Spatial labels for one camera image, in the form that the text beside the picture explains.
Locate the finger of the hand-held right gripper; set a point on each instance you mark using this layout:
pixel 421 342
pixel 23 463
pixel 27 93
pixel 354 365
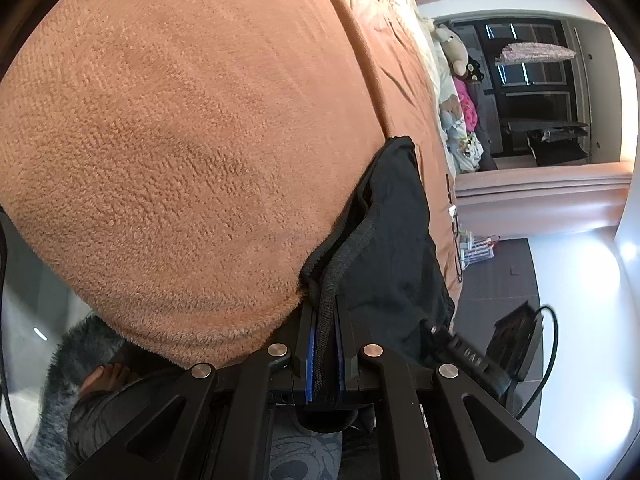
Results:
pixel 437 332

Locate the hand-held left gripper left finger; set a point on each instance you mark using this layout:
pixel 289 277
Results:
pixel 311 360

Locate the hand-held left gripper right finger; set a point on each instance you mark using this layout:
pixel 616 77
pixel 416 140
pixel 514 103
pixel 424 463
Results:
pixel 341 360

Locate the black pants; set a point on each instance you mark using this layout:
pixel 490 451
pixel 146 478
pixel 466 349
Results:
pixel 395 240

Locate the person's right leg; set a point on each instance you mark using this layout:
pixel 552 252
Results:
pixel 300 452

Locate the person's leg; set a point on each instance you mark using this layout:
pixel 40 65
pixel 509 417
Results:
pixel 125 410
pixel 300 452

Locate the white patterned cloth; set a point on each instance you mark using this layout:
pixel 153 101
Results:
pixel 467 152

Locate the person's left leg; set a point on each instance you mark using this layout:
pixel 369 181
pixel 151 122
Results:
pixel 125 410

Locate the dark hanging garment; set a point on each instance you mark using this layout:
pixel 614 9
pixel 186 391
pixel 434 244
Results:
pixel 555 152

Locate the brown teddy bear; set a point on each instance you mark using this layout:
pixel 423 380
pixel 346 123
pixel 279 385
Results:
pixel 450 115

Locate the pink cloth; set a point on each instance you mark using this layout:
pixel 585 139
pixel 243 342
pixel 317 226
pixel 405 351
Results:
pixel 467 105

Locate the orange-brown blanket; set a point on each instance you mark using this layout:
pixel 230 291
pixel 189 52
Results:
pixel 175 160

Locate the grey furry rug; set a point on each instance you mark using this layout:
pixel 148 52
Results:
pixel 65 360

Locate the dark window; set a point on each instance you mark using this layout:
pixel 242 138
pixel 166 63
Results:
pixel 530 95

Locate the black plush toy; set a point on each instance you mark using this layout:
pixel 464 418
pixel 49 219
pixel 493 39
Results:
pixel 470 67

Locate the grey-white plush toy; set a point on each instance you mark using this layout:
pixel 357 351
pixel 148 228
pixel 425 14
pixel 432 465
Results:
pixel 452 42

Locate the floral hanging garment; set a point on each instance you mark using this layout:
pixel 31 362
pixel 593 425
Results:
pixel 535 53

